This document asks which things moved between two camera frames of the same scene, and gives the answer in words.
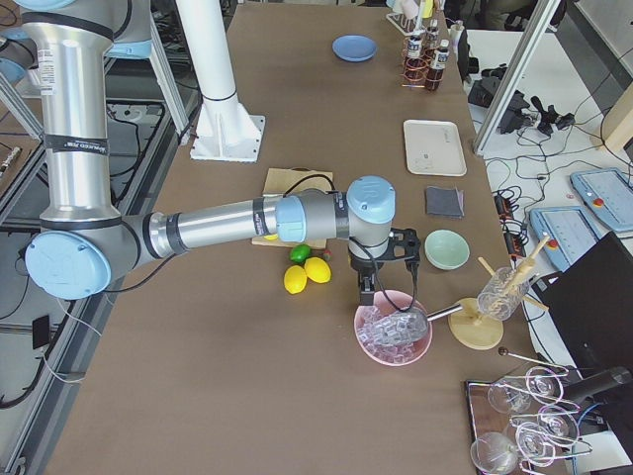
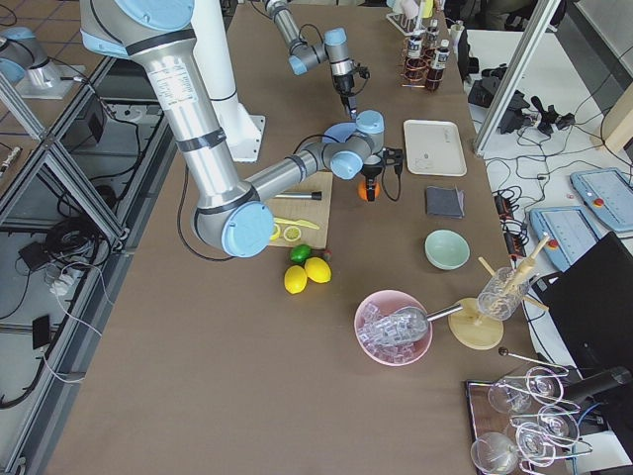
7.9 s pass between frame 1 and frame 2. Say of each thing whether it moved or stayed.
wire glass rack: stayed
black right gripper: moved
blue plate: moved
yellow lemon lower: stayed
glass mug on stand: stayed
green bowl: stayed
